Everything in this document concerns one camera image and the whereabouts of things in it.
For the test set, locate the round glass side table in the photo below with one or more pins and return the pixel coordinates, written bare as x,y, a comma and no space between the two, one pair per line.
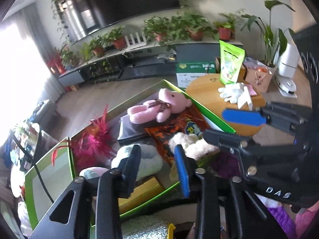
35,134

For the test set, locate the magenta feather toy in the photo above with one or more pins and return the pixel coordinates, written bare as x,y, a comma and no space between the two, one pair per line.
94,142

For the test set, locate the orange snack packet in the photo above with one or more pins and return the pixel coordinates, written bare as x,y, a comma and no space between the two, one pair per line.
179,122

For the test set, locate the row of potted plants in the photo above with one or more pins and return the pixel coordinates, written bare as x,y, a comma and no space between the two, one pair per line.
154,27

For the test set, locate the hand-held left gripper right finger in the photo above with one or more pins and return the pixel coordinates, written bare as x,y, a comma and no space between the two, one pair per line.
183,171

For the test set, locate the black television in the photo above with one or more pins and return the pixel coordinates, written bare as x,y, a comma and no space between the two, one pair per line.
124,2

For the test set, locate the pink plush toy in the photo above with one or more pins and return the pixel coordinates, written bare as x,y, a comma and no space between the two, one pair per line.
174,102

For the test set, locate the small white picket fence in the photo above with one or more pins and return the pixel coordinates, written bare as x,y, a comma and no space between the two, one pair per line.
135,42

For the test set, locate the green white carton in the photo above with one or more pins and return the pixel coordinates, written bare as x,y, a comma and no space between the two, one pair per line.
194,76

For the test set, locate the green standing pouch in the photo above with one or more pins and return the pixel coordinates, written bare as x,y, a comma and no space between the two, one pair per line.
230,62

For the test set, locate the bright window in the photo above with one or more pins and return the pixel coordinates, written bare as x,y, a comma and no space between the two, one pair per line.
15,74

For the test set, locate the grey curtain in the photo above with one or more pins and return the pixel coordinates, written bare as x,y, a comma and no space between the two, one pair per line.
37,29

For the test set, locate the tall leafy floor plant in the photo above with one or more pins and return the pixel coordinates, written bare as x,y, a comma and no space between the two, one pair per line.
268,42

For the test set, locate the grey bench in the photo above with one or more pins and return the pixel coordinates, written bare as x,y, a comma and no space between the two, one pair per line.
46,108

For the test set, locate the green cardboard box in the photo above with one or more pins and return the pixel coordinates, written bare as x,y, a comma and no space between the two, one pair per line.
62,179

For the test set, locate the silver metal scrubber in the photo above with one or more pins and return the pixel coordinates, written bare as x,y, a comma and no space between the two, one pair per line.
147,230

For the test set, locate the dark grey plastic packet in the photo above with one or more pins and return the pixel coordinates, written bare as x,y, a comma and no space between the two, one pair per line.
134,129

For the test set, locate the yellow green sponge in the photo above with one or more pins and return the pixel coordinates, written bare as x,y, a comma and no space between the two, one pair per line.
171,231

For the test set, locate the beige plush toy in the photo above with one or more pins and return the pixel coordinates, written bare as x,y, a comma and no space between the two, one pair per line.
194,144

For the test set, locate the grey television stand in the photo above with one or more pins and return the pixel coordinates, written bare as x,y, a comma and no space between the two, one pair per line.
72,77

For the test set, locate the white glove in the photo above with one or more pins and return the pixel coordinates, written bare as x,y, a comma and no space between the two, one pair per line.
234,92

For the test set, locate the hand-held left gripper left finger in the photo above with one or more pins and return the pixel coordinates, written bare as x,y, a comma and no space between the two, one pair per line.
132,169

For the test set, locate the pale blue fluffy cloth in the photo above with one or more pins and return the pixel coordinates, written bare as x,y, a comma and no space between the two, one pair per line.
149,159

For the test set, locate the brown cardboard box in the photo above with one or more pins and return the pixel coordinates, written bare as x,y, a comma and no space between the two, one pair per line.
261,82

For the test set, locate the gold box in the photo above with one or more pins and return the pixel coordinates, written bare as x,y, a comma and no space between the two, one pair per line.
144,189

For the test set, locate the white floor appliance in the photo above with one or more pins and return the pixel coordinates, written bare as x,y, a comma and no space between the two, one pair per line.
289,59

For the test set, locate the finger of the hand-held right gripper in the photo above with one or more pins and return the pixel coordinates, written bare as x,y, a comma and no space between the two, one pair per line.
241,117
261,159

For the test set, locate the round wooden table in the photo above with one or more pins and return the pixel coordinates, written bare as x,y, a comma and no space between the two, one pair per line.
206,97

